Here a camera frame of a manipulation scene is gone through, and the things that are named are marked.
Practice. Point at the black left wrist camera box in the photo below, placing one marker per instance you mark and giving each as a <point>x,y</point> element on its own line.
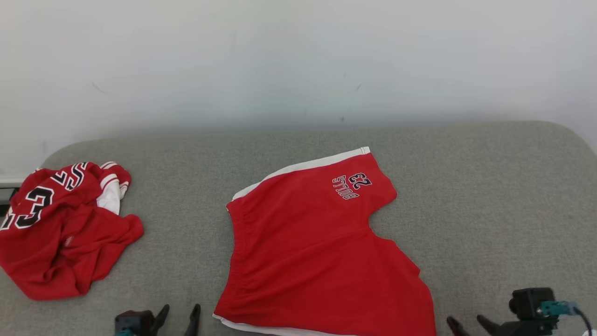
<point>135,322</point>

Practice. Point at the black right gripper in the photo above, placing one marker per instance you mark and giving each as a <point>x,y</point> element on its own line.
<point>527,329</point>

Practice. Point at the red shorts white trim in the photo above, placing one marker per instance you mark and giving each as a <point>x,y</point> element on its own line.
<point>308,247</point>

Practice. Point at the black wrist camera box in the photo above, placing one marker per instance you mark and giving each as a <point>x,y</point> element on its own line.
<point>135,322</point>
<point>531,301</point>

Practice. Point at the red basketball jersey white sleeves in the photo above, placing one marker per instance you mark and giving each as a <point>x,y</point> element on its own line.
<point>60,252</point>

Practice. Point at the grey box with black foot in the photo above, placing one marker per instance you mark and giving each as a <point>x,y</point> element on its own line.
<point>7,198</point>

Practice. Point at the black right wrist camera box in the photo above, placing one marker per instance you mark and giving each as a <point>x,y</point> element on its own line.
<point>531,301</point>

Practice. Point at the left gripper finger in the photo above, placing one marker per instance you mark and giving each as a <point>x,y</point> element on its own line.
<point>193,324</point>
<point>161,317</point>

